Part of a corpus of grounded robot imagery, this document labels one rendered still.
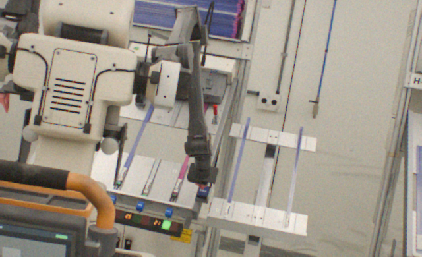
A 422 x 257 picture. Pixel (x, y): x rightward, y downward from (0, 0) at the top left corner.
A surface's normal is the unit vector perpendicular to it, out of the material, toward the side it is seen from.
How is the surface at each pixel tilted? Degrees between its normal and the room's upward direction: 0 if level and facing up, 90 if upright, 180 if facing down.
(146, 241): 90
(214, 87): 45
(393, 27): 90
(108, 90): 82
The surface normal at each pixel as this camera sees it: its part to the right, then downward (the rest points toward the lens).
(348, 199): -0.17, 0.04
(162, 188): 0.00, -0.67
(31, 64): 0.10, -0.06
